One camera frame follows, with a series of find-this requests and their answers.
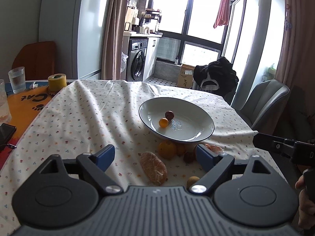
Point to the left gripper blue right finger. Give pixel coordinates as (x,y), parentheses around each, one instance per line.
(219,168)

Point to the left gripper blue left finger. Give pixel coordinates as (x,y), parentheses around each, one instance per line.
(91,169)

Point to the dark red fruit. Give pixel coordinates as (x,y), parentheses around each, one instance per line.
(189,157)

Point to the brown kiwi fruit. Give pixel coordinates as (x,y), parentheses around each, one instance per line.
(191,181)

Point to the large orange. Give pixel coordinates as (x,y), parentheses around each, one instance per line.
(167,150)

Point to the small peeled pomelo segment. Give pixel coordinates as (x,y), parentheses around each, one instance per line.
(154,168)

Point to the small kumquat orange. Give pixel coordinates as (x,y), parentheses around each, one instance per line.
(163,122)

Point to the small red apple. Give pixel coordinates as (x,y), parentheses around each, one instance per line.
(169,115)

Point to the white kitchen cabinet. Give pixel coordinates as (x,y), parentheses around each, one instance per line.
(151,56)

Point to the person's right hand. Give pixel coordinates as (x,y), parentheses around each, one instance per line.
(306,206)

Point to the white bowl with dark rim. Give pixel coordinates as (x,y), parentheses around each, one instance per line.
(190,123)

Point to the floral white tablecloth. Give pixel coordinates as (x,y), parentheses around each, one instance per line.
(90,114)

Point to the grey dining chair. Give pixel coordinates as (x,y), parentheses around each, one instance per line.
(265,105)

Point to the cardboard box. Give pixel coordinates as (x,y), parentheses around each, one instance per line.
(185,78)

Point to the black clothes pile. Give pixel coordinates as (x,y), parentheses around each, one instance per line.
(217,77)

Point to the yellow tape roll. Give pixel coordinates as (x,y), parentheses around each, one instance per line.
(57,82)

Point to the orange cat table mat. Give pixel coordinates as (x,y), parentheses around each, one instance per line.
(25,106)

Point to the black smartphone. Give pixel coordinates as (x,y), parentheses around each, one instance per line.
(6,133)

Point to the clear plastic bag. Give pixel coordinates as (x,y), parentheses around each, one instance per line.
(124,59)

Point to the clear plastic cup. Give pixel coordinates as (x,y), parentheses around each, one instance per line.
(5,115)

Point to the pink brown curtain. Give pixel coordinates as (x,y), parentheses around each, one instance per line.
(113,36)

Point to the silver washing machine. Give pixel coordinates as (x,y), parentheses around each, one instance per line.
(136,59)

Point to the brown wooden chair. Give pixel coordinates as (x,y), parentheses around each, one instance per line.
(38,59)

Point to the clear drinking glass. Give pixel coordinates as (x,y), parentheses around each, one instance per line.
(17,79)

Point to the red hanging towel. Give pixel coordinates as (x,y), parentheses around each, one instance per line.
(222,18)

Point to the white refrigerator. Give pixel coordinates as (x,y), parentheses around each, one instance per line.
(77,27)

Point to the black dish rack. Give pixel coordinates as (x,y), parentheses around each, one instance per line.
(152,19)

